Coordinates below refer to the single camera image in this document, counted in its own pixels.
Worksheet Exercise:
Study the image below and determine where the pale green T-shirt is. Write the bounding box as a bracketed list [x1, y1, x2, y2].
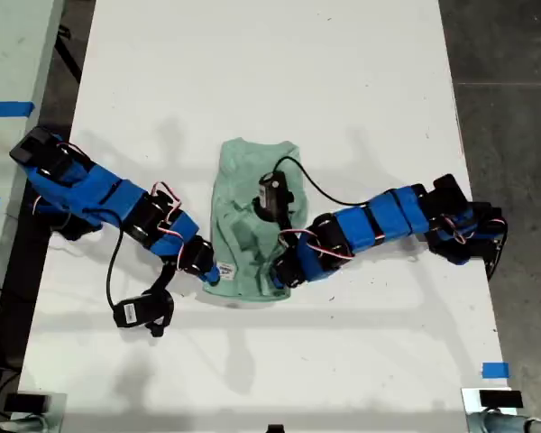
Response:
[201, 138, 311, 302]

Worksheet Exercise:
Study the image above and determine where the small black box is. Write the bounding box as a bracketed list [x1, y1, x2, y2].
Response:
[4, 392, 50, 414]
[479, 390, 523, 410]

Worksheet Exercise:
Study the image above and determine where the blue tape square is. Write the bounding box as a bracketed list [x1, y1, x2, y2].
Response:
[481, 362, 509, 379]

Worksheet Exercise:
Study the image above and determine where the black stand leg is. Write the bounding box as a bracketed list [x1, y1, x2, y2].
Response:
[56, 24, 83, 85]

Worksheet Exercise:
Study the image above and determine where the long blue tape strip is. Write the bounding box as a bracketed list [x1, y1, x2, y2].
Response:
[0, 101, 36, 119]

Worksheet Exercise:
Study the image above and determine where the pale grey side table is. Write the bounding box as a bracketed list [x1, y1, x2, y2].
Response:
[0, 0, 67, 357]

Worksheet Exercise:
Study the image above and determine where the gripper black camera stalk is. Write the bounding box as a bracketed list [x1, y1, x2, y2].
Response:
[148, 263, 175, 299]
[277, 216, 298, 247]

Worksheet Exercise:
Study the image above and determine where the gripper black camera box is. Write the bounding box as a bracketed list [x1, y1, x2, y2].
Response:
[251, 170, 295, 223]
[112, 292, 175, 331]

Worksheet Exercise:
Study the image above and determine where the gripper black camera cable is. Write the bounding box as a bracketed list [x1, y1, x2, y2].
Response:
[274, 155, 371, 209]
[105, 229, 127, 312]

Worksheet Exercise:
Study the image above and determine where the silver metal bracket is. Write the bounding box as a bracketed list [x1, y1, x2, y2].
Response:
[460, 386, 524, 433]
[16, 391, 69, 433]

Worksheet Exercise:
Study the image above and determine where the black base power cable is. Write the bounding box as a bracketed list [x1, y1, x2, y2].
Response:
[485, 220, 509, 281]

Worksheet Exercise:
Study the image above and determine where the pale grey hose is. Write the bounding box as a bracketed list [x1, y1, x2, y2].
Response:
[471, 410, 541, 433]
[0, 413, 50, 433]

